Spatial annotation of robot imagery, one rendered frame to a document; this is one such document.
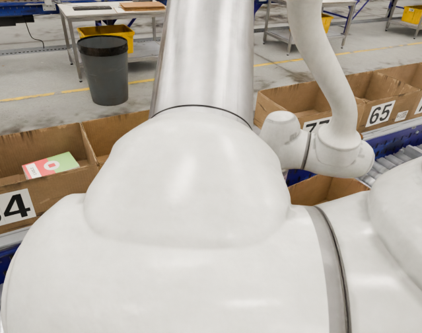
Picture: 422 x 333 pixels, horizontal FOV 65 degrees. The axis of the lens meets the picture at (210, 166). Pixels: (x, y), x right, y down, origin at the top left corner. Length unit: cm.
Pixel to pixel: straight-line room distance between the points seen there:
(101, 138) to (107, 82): 243
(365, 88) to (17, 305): 203
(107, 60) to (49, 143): 240
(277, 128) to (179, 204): 66
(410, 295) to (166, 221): 14
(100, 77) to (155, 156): 352
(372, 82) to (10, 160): 181
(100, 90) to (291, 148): 314
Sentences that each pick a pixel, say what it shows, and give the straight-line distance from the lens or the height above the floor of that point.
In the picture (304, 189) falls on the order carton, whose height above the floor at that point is 88.
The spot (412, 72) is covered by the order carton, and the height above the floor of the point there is 99.
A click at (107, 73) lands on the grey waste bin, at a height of 38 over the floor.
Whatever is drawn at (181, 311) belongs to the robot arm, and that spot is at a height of 148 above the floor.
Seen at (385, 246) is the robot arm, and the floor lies 150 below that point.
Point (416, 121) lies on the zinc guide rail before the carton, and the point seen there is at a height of 89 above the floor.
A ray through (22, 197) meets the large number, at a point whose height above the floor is 99.
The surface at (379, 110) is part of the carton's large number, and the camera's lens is 176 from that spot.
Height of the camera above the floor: 164
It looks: 36 degrees down
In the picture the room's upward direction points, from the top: 3 degrees clockwise
